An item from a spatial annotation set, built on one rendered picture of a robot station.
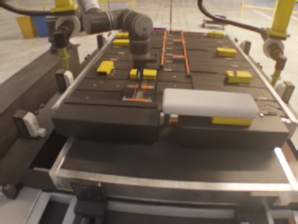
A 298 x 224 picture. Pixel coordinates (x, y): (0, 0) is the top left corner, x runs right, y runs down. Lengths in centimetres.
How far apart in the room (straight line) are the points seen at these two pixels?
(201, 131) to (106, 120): 35
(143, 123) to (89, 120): 20
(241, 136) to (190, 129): 20
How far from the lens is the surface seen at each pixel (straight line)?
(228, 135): 78
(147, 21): 99
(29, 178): 98
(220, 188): 72
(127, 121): 74
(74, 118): 81
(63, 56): 64
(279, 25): 88
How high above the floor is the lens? 157
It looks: 37 degrees down
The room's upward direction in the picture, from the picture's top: straight up
